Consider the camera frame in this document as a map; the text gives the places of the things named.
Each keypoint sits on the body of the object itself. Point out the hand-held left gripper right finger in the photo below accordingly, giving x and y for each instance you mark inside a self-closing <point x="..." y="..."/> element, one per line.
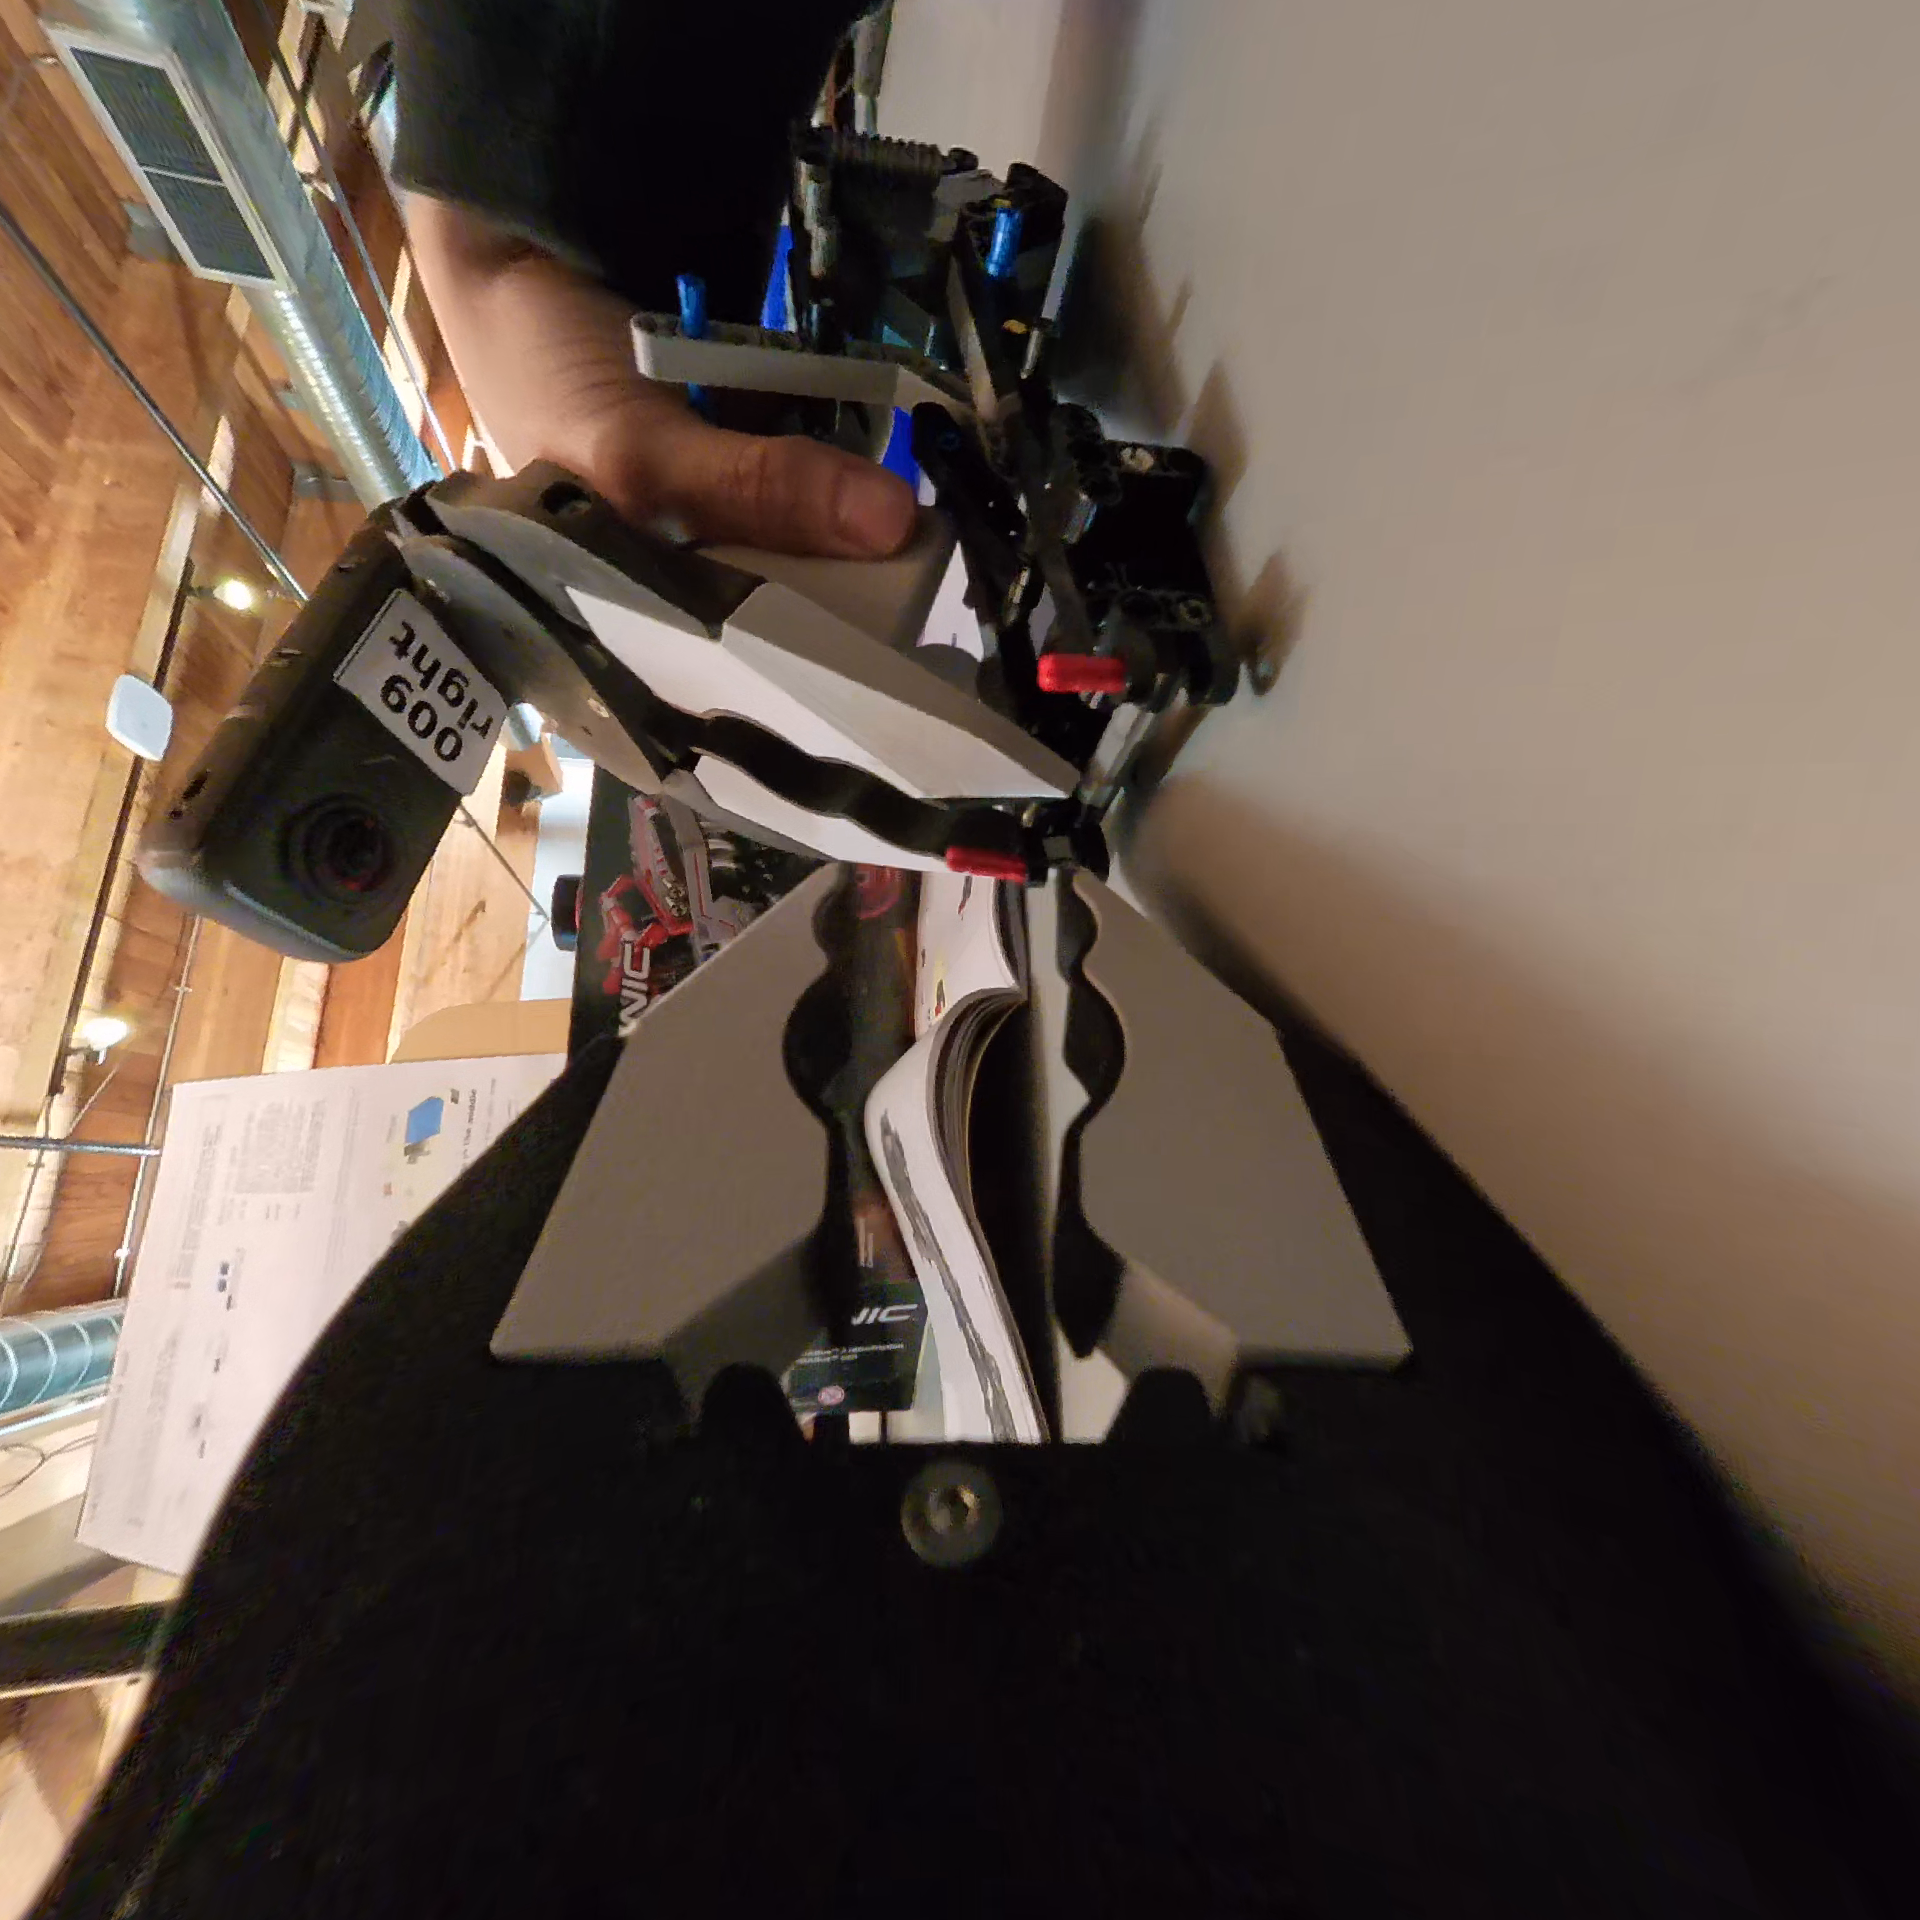
<point x="1230" y="1185"/>

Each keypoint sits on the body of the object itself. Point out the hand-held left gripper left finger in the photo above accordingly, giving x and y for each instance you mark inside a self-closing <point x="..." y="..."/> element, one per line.
<point x="662" y="1185"/>

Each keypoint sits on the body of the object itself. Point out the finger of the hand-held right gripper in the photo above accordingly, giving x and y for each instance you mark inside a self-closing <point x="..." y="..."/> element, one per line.
<point x="751" y="802"/>
<point x="840" y="691"/>

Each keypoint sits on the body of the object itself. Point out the black brick-built model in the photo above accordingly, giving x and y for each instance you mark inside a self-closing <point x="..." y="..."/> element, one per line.
<point x="1156" y="540"/>

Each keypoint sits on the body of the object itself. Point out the person's right forearm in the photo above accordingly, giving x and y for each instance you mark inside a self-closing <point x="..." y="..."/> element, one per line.
<point x="503" y="271"/>

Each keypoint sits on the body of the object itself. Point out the light grey desk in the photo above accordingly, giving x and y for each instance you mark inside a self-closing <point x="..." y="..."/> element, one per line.
<point x="1501" y="451"/>

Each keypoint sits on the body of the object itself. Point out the person's right hand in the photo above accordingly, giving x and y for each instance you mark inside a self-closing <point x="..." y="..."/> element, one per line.
<point x="600" y="412"/>

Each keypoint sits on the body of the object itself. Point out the black toy box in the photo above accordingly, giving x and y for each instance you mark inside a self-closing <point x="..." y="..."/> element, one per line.
<point x="662" y="900"/>

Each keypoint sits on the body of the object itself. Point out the ceiling lamp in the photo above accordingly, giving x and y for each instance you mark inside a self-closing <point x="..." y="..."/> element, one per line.
<point x="102" y="1033"/>
<point x="233" y="594"/>

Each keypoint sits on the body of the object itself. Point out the cardboard box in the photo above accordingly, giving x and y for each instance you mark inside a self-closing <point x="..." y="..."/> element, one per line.
<point x="480" y="1032"/>

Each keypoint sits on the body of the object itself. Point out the instruction booklet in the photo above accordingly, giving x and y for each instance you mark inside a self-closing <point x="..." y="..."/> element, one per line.
<point x="967" y="945"/>

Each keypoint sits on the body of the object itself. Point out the printed paper sheet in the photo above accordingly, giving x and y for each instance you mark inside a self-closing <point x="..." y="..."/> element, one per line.
<point x="225" y="1276"/>

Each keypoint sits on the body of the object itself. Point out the black printed hoodie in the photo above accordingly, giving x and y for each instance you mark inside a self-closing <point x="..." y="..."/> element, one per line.
<point x="630" y="106"/>

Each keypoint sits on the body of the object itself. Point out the metal vent grille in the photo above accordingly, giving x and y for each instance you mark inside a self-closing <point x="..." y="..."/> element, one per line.
<point x="166" y="150"/>

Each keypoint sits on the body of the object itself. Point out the black bar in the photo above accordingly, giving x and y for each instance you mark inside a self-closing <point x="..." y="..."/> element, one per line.
<point x="77" y="1651"/>

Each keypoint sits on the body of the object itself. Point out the spiral metal air duct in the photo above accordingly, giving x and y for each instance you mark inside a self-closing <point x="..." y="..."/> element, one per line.
<point x="61" y="1359"/>
<point x="329" y="360"/>

